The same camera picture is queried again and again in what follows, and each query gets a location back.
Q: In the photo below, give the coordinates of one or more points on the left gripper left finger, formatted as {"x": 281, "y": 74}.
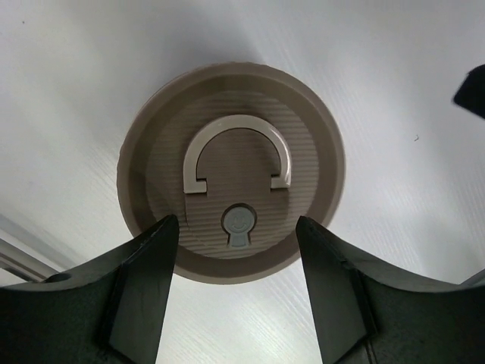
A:
{"x": 108, "y": 310}

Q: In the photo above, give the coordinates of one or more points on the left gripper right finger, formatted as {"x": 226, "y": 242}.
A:
{"x": 366, "y": 310}

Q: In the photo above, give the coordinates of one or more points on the beige round lid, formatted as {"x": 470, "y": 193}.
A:
{"x": 238, "y": 152}

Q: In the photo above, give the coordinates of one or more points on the metal tongs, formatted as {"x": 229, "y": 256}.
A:
{"x": 471, "y": 94}

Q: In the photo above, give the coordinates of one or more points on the aluminium mounting rail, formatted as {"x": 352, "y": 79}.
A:
{"x": 27, "y": 256}

